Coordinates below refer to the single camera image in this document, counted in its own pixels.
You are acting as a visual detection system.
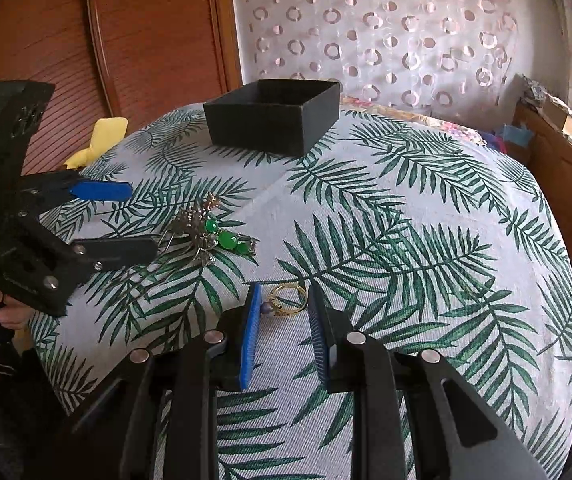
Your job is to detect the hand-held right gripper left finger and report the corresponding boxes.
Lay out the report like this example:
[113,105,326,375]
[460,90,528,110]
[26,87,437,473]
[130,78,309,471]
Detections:
[40,282,264,480]

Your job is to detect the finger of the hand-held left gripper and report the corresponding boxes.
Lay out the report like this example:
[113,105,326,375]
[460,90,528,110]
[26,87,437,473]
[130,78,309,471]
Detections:
[68,236,160,275]
[18,170,134,203]

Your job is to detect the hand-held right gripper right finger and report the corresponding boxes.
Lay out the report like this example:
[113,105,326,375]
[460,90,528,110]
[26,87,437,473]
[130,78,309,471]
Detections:
[307,284,549,480]

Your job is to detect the gold ring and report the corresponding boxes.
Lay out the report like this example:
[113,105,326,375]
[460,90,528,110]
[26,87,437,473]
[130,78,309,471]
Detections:
[264,284,311,317]

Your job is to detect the green stone silver jewelry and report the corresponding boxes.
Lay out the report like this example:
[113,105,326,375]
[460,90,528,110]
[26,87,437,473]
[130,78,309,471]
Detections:
[203,216,261,259]

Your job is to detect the black box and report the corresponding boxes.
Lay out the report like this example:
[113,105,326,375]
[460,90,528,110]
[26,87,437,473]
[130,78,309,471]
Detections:
[202,79,341,158]

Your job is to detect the person's left hand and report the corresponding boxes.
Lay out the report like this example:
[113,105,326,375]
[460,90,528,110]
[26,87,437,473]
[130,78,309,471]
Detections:
[0,264,36,332]

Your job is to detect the yellow plush toy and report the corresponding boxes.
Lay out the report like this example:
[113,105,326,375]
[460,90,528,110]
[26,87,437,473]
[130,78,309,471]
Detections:
[63,116,129,171]

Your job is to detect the leaf print tablecloth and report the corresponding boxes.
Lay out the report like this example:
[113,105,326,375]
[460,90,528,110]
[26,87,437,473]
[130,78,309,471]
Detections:
[28,102,572,480]

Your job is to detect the wooden wardrobe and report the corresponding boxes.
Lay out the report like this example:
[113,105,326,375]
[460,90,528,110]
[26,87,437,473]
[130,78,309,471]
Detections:
[0,0,244,187]

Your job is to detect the floral bedspread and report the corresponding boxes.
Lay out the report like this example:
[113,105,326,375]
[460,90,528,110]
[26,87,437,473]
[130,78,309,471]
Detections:
[341,95,487,147]

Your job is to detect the dark blue blanket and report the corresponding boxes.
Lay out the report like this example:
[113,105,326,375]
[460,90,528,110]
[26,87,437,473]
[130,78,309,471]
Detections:
[478,130,510,157]

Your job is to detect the wooden cabinet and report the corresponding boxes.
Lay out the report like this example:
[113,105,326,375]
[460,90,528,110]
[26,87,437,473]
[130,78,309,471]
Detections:
[511,100,572,283]

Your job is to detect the teal cloth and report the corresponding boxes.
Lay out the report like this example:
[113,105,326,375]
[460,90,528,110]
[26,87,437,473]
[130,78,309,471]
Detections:
[498,122,535,149]

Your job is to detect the crumpled patterned bundle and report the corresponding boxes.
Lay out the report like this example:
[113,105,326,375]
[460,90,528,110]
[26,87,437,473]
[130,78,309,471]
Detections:
[518,74,550,107]

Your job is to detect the cardboard box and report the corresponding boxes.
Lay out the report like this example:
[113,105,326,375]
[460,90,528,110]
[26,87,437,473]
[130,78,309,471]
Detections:
[541,95,572,137]

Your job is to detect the ring patterned sheer curtain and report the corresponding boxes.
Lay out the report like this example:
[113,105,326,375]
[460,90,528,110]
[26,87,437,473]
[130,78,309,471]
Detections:
[228,0,527,117]

